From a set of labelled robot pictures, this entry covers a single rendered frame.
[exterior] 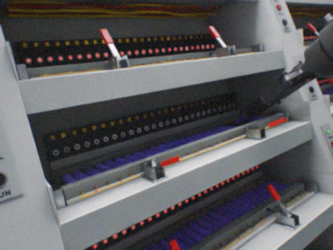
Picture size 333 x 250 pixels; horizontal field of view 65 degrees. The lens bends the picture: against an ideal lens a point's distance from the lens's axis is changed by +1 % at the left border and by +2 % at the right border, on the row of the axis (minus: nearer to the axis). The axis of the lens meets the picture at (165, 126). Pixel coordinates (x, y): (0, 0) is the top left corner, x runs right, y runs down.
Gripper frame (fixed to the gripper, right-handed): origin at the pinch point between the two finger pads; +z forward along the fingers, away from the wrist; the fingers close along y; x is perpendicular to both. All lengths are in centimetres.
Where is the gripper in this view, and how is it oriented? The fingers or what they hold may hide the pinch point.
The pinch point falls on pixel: (259, 106)
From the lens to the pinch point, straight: 69.8
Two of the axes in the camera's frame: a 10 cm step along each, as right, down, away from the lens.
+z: -4.1, 4.6, 7.9
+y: -8.1, 2.2, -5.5
